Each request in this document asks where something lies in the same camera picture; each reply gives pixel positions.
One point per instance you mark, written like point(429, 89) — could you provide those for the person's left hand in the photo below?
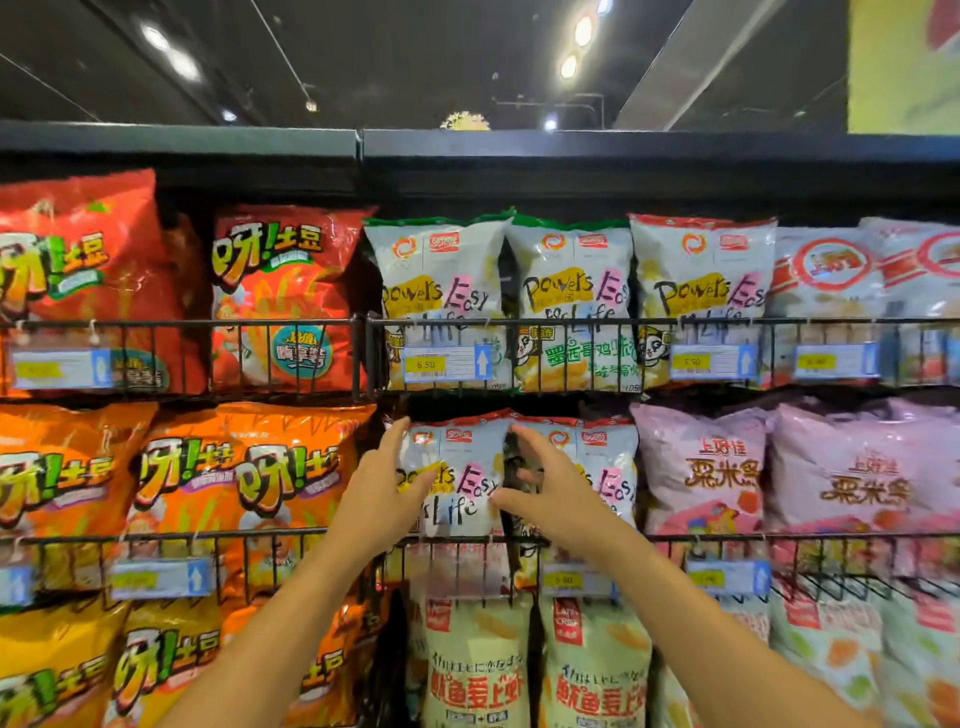
point(371, 502)

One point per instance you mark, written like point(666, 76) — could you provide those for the person's right hand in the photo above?
point(566, 506)

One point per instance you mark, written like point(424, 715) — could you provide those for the person's left thumb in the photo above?
point(422, 491)

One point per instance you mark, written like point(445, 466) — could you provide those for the person's right thumb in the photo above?
point(514, 498)

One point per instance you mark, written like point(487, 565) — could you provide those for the white red-top snack bag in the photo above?
point(701, 281)
point(465, 487)
point(607, 465)

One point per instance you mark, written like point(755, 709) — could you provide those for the person's right forearm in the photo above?
point(712, 645)

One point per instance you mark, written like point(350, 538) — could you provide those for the person's left forearm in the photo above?
point(277, 630)

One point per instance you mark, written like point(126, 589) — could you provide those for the blue yellow price tag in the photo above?
point(60, 368)
point(577, 581)
point(712, 362)
point(448, 364)
point(161, 578)
point(15, 585)
point(727, 578)
point(835, 361)

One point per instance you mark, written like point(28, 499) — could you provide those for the orange potato chip bag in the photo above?
point(60, 480)
point(180, 487)
point(296, 480)
point(330, 675)

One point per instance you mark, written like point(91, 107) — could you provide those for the pale green snack bag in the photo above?
point(476, 667)
point(596, 667)

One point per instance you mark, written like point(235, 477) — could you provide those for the pink puffed snack bag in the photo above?
point(701, 472)
point(862, 472)

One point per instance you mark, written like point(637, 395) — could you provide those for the white green-top snack bag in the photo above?
point(439, 289)
point(574, 292)

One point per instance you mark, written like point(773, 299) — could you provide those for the red potato chip bag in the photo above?
point(281, 289)
point(75, 270)

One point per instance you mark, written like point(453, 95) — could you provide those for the white green orange snack bag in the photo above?
point(829, 645)
point(675, 705)
point(922, 652)

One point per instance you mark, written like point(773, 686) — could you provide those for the yellow potato chip bag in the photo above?
point(161, 667)
point(52, 667)

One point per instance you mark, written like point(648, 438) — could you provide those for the black shelf top board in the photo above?
point(180, 150)
point(660, 157)

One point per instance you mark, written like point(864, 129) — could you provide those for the yellow spiky decoration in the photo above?
point(465, 121)

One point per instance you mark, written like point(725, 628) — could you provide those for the round ceiling light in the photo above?
point(155, 37)
point(583, 31)
point(551, 124)
point(184, 65)
point(568, 67)

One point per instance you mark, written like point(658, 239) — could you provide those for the white bag with red circle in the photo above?
point(825, 277)
point(922, 270)

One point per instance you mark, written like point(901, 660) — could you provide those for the yellow hanging sign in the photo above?
point(900, 75)

